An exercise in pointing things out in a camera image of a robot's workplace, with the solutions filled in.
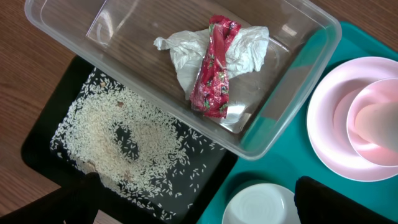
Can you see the spilled rice grains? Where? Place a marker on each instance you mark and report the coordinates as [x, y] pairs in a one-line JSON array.
[[142, 154]]

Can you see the cream cup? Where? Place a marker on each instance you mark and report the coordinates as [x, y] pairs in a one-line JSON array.
[[377, 124]]

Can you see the clear plastic waste bin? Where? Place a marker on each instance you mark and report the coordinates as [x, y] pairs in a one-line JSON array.
[[156, 47]]

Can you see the white round plate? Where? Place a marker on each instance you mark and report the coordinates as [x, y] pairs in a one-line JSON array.
[[328, 112]]

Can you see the teal serving tray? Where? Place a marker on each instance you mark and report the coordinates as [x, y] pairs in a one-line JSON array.
[[292, 156]]

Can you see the red snack wrapper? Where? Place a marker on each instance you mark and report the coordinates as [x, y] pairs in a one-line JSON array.
[[210, 94]]

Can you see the white bowl with rice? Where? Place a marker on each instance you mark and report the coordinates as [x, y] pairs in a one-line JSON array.
[[261, 203]]

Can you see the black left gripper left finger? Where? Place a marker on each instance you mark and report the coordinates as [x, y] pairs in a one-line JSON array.
[[76, 203]]

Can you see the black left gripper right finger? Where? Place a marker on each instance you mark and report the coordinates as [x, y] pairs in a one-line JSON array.
[[319, 204]]

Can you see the black plastic tray bin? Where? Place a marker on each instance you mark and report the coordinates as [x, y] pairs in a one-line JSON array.
[[36, 152]]

